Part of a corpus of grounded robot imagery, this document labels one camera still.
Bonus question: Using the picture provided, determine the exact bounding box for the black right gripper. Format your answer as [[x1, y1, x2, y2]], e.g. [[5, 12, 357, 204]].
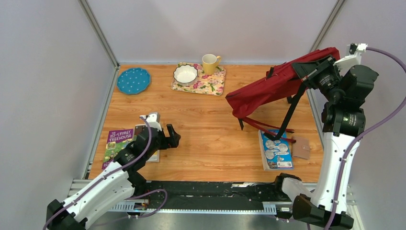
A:
[[291, 55, 343, 102]]

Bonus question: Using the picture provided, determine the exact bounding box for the yellow illustrated paperback book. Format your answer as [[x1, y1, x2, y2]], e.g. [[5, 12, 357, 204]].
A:
[[133, 124, 160, 162]]

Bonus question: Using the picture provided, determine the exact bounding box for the red backpack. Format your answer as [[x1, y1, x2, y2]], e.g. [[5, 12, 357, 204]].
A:
[[226, 47, 340, 140]]

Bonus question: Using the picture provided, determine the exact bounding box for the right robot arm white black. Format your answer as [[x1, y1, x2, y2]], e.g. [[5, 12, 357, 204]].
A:
[[273, 56, 379, 230]]

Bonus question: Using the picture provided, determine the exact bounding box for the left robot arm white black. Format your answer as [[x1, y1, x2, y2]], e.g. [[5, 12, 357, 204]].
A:
[[43, 124, 181, 230]]

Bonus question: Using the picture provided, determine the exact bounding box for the purple treehouse book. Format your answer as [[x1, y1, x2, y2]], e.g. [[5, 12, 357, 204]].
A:
[[101, 129, 134, 170]]

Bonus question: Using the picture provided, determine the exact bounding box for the white scalloped bowl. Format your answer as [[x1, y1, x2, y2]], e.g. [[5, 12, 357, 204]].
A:
[[173, 64, 198, 86]]

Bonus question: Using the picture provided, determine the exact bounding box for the floral serving tray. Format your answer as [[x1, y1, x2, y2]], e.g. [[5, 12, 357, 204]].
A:
[[170, 62, 226, 96]]

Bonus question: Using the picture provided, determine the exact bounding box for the blue polka dot plate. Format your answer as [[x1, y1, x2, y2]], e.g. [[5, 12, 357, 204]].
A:
[[116, 68, 151, 95]]

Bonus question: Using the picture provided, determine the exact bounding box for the brown leather wallet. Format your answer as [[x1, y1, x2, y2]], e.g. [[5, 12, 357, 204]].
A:
[[292, 136, 311, 160]]

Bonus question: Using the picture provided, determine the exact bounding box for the yellow mug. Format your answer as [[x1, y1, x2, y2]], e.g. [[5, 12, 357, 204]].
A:
[[202, 54, 222, 75]]

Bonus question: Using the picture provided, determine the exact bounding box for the blue comic book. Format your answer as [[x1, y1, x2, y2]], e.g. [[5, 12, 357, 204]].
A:
[[258, 130, 294, 171]]

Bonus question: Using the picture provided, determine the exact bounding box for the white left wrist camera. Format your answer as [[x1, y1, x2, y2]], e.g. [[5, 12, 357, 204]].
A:
[[140, 112, 162, 131]]

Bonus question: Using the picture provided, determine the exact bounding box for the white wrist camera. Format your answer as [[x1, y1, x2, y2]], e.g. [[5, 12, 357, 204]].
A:
[[140, 112, 162, 131], [334, 43, 368, 72]]

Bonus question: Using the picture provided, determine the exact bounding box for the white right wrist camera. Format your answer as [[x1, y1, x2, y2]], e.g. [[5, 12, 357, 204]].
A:
[[334, 43, 368, 72]]

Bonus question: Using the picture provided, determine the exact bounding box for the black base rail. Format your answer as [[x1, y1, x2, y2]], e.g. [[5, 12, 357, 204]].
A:
[[128, 181, 293, 219]]

